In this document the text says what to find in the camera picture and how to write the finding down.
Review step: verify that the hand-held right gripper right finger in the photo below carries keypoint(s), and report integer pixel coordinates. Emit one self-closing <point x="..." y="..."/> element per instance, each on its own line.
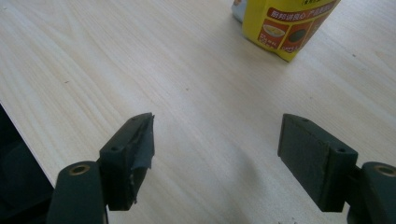
<point x="311" y="158"/>

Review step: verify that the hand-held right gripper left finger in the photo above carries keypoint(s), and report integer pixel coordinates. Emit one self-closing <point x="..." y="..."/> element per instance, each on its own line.
<point x="121" y="161"/>

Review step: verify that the yellow printed pouch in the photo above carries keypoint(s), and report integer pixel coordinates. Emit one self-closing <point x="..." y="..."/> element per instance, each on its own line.
<point x="264" y="18"/>

